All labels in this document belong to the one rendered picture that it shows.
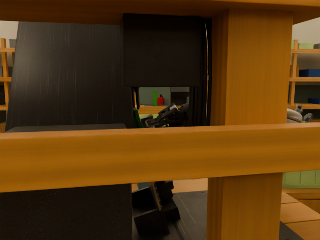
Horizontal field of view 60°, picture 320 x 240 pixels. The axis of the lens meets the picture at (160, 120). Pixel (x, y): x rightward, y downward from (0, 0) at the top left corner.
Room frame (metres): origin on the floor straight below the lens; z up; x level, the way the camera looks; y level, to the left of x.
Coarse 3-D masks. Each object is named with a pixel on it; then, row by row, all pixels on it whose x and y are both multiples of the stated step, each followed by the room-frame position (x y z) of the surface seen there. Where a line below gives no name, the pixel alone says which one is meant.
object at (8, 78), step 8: (0, 40) 5.72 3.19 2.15; (0, 48) 5.73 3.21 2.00; (8, 48) 5.73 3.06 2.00; (0, 72) 5.76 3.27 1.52; (8, 72) 5.98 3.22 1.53; (0, 80) 5.68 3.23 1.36; (8, 80) 5.69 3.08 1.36; (8, 88) 5.75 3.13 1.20; (0, 96) 5.87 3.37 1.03; (8, 96) 5.73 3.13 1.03; (0, 104) 5.84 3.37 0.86; (0, 128) 5.77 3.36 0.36
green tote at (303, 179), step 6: (288, 174) 1.42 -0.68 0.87; (294, 174) 1.42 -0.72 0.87; (300, 174) 1.42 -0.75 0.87; (306, 174) 1.42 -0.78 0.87; (312, 174) 1.42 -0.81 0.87; (318, 174) 1.42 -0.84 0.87; (282, 180) 1.42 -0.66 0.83; (288, 180) 1.42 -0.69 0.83; (294, 180) 1.42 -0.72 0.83; (300, 180) 1.42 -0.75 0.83; (306, 180) 1.42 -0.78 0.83; (312, 180) 1.42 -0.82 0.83; (318, 180) 1.42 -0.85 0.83; (282, 186) 1.42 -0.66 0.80; (288, 186) 1.42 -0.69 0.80; (294, 186) 1.42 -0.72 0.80; (300, 186) 1.42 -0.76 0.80; (306, 186) 1.42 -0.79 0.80; (312, 186) 1.42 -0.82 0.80; (318, 186) 1.42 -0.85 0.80
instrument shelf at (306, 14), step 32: (0, 0) 0.50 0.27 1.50; (32, 0) 0.50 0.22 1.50; (64, 0) 0.50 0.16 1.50; (96, 0) 0.50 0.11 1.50; (128, 0) 0.50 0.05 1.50; (160, 0) 0.50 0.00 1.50; (192, 0) 0.50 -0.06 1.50; (224, 0) 0.51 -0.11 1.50; (256, 0) 0.52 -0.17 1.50; (288, 0) 0.53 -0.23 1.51
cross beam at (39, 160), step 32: (160, 128) 0.51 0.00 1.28; (192, 128) 0.51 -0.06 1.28; (224, 128) 0.51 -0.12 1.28; (256, 128) 0.51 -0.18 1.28; (288, 128) 0.52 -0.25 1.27; (0, 160) 0.42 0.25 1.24; (32, 160) 0.43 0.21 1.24; (64, 160) 0.44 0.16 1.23; (96, 160) 0.45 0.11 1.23; (128, 160) 0.46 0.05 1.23; (160, 160) 0.47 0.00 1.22; (192, 160) 0.49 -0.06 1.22; (224, 160) 0.50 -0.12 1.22; (256, 160) 0.51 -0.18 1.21; (288, 160) 0.52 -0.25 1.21
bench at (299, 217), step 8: (288, 200) 1.07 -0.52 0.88; (296, 200) 1.07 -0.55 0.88; (280, 208) 1.00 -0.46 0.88; (288, 208) 1.00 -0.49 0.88; (296, 208) 1.00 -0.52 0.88; (304, 208) 1.00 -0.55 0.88; (280, 216) 0.94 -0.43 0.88; (288, 216) 0.94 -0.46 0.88; (296, 216) 0.94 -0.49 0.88; (304, 216) 0.94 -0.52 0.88; (312, 216) 0.94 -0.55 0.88; (288, 224) 0.88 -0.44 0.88; (296, 224) 0.88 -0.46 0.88; (304, 224) 0.88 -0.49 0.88; (312, 224) 0.88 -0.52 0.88; (296, 232) 0.83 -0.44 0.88; (304, 232) 0.83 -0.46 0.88; (312, 232) 0.83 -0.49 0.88
